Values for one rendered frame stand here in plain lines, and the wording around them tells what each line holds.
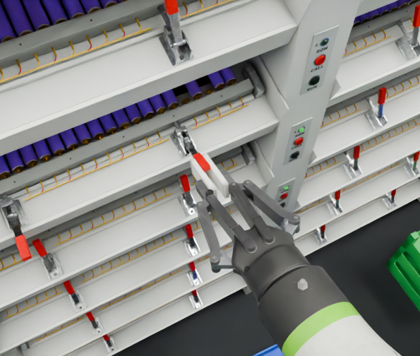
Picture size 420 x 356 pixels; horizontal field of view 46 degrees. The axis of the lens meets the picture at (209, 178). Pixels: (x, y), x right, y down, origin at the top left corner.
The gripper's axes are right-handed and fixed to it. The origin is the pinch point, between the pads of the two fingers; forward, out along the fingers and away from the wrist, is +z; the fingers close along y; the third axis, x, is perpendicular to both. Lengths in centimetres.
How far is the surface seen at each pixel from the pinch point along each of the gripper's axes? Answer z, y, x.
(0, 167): 13.8, -25.6, 4.3
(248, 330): 16, 11, -91
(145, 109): 14.0, -3.4, 4.4
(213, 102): 10.9, 6.6, 3.1
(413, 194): 25, 79, -79
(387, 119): 12, 46, -21
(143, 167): 8.2, -7.2, -1.2
